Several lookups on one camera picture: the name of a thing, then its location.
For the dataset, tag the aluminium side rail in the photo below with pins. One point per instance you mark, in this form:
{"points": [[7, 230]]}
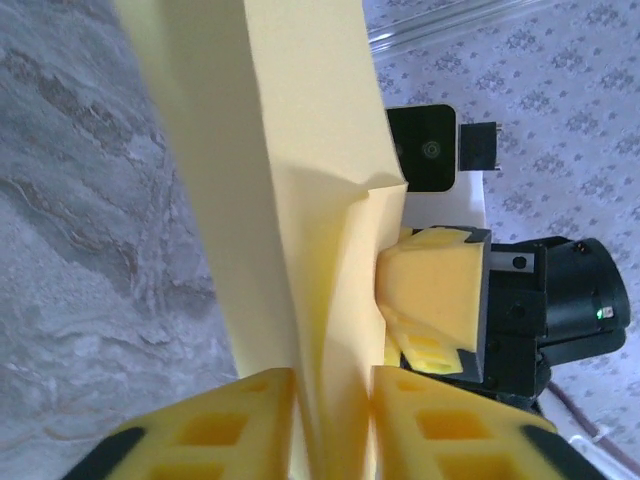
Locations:
{"points": [[425, 25]]}

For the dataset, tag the yellow square paper sheet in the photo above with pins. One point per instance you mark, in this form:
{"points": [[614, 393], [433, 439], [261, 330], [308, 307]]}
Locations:
{"points": [[300, 125]]}

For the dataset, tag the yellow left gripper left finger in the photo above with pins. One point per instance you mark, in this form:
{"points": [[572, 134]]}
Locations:
{"points": [[200, 430]]}

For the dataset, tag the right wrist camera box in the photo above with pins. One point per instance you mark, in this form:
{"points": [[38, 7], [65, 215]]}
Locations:
{"points": [[425, 150]]}

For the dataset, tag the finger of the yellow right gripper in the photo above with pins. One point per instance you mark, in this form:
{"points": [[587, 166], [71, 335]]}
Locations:
{"points": [[430, 355], [435, 290]]}

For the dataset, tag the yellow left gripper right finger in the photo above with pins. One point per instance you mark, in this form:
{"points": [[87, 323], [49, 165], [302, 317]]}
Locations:
{"points": [[450, 435]]}

